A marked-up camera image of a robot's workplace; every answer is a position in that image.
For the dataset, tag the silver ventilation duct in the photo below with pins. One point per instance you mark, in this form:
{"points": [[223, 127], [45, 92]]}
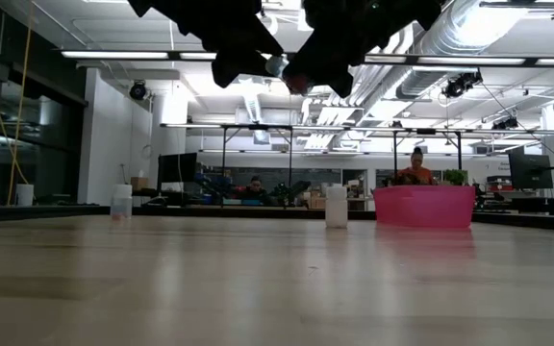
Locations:
{"points": [[450, 38]]}

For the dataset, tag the clear bottle with red pills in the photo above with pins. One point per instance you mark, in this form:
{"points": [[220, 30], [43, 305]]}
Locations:
{"points": [[120, 204]]}

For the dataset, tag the translucent white pill bottle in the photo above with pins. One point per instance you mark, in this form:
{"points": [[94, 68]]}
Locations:
{"points": [[336, 206]]}

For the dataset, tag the pink plastic bin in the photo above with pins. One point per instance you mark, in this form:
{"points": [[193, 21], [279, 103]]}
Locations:
{"points": [[423, 206]]}

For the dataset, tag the person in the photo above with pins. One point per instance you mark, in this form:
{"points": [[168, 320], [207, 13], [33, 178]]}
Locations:
{"points": [[416, 170], [255, 190]]}

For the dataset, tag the workstation robot arm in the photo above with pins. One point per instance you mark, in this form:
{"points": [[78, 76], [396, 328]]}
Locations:
{"points": [[291, 190], [212, 187]]}

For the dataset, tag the stacked cardboard boxes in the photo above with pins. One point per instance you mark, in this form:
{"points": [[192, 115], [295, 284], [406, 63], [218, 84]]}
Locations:
{"points": [[318, 201]]}

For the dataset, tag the green potted plant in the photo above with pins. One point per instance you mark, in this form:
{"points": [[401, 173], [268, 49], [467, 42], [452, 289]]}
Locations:
{"points": [[455, 177]]}

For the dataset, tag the black overhead rail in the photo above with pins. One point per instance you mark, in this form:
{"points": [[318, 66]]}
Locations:
{"points": [[173, 55]]}

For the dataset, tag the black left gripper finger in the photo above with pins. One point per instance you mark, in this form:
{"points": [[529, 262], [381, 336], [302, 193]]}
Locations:
{"points": [[262, 43], [231, 62]]}

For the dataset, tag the black computer monitor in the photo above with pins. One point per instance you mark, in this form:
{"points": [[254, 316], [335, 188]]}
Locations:
{"points": [[529, 170], [177, 167]]}

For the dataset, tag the cardboard box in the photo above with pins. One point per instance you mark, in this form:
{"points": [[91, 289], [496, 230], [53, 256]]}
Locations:
{"points": [[138, 183]]}

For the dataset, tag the black track spotlights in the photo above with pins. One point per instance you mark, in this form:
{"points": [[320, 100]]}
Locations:
{"points": [[460, 84], [505, 123]]}

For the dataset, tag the black table frame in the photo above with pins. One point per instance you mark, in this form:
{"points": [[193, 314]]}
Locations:
{"points": [[258, 212]]}

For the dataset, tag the round black ceiling speaker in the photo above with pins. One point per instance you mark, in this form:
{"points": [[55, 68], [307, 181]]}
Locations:
{"points": [[137, 90]]}

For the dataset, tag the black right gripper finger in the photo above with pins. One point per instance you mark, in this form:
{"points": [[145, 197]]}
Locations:
{"points": [[313, 62], [343, 79]]}

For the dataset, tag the red tool chest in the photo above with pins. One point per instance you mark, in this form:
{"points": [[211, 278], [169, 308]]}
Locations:
{"points": [[499, 184]]}

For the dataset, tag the black workstation frame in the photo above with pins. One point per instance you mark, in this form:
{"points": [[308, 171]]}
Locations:
{"points": [[395, 154], [224, 163]]}

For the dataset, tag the white cylindrical container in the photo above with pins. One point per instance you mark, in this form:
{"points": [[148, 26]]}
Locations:
{"points": [[24, 194]]}

